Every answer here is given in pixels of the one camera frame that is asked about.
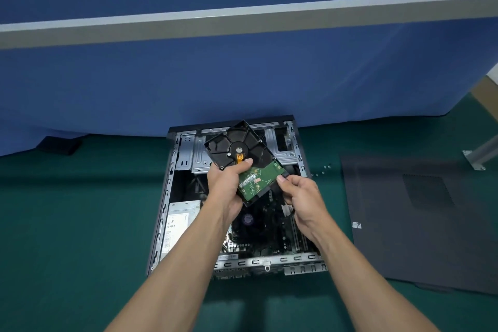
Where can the desktop computer case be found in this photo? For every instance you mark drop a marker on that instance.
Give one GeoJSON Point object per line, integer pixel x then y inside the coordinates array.
{"type": "Point", "coordinates": [163, 203]}

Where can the silver power supply unit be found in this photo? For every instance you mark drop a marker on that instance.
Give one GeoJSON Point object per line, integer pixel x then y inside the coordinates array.
{"type": "Point", "coordinates": [177, 223]}

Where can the silver metal drive cage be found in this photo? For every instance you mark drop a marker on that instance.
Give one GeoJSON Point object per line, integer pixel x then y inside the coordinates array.
{"type": "Point", "coordinates": [200, 156]}

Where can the black side panel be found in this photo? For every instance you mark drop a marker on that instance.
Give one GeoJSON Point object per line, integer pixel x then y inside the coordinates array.
{"type": "Point", "coordinates": [408, 246]}

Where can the person's right hand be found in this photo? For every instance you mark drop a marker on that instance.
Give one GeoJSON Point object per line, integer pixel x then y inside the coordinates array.
{"type": "Point", "coordinates": [309, 207]}

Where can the grey metal post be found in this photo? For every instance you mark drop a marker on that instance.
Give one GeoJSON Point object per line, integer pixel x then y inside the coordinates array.
{"type": "Point", "coordinates": [480, 154]}

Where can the hard drive with cables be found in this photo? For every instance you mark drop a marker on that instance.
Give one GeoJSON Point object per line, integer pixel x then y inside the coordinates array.
{"type": "Point", "coordinates": [233, 141]}

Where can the person's left forearm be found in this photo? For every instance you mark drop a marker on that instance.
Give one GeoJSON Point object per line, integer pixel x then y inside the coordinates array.
{"type": "Point", "coordinates": [175, 277]}

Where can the black flat base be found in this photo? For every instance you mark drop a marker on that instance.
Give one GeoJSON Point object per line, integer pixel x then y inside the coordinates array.
{"type": "Point", "coordinates": [58, 145]}

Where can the blue cloth curtain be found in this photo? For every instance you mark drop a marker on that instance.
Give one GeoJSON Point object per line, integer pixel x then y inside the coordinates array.
{"type": "Point", "coordinates": [233, 82]}

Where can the person's left hand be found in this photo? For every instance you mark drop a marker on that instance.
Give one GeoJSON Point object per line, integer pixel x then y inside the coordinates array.
{"type": "Point", "coordinates": [225, 191]}

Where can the green floor mat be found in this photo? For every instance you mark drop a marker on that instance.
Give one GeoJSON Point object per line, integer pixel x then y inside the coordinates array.
{"type": "Point", "coordinates": [58, 226]}

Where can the person's right forearm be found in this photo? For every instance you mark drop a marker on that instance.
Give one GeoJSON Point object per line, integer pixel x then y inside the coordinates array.
{"type": "Point", "coordinates": [369, 289]}

